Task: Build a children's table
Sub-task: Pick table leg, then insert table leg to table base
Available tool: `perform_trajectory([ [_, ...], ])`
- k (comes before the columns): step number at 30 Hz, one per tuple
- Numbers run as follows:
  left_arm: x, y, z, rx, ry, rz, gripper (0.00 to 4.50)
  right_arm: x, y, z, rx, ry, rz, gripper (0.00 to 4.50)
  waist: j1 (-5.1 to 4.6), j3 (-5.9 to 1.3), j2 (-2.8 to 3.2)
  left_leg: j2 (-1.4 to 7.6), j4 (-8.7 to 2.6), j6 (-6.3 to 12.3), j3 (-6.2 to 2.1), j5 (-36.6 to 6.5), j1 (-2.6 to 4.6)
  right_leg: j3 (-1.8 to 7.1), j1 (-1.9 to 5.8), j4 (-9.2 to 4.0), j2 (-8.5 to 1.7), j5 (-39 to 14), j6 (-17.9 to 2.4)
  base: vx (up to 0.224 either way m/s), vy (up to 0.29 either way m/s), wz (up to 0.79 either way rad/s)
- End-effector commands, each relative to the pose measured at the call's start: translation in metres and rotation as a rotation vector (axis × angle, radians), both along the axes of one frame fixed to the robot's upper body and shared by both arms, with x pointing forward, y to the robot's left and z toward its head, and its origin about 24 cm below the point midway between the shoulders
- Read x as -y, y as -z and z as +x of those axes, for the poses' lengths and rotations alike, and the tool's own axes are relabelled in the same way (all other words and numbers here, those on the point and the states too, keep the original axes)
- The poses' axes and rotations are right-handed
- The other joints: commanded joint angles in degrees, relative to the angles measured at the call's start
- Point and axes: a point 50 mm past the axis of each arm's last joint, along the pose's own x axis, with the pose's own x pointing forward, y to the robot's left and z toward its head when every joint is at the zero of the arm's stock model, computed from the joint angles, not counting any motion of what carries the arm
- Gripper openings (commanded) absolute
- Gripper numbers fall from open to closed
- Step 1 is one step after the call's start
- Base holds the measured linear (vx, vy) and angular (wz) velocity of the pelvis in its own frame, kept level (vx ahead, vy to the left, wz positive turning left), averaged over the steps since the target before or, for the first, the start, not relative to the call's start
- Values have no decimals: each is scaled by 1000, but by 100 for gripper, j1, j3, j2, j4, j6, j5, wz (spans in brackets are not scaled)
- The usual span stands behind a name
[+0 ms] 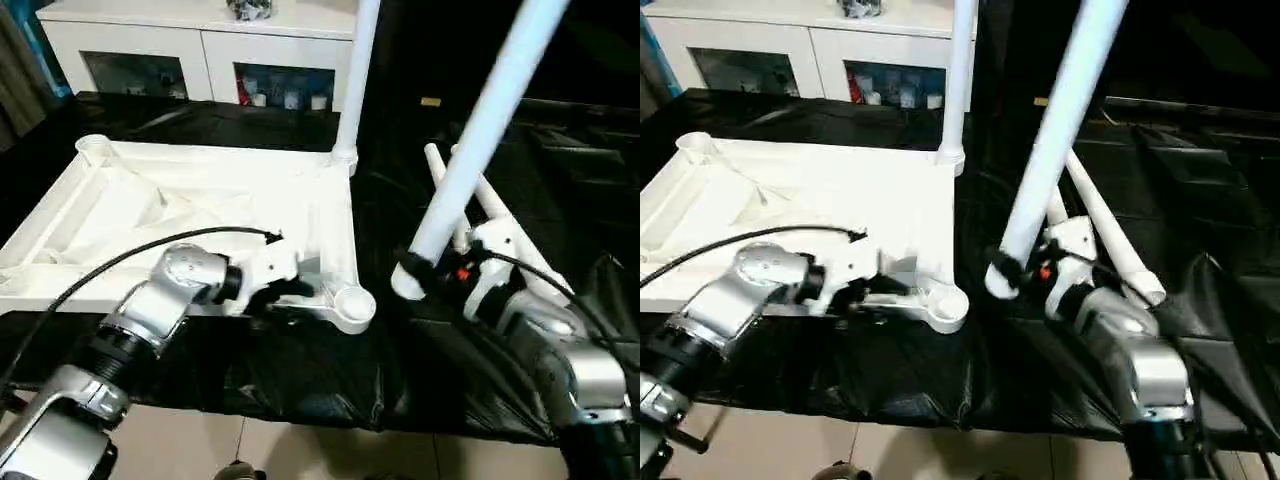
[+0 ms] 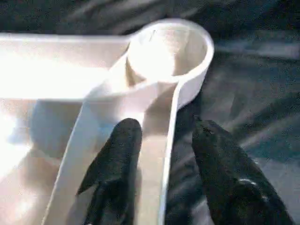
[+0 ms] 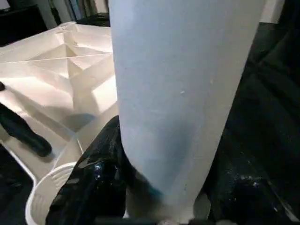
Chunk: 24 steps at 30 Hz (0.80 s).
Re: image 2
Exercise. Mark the white plastic table top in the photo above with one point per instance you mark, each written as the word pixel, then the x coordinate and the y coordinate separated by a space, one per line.
pixel 70 70

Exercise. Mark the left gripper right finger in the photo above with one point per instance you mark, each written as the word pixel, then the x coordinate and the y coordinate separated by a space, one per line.
pixel 229 173

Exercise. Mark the black table mat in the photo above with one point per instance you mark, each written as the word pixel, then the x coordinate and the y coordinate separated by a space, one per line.
pixel 253 82

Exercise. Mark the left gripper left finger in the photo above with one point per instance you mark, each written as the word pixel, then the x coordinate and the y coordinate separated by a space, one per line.
pixel 112 168

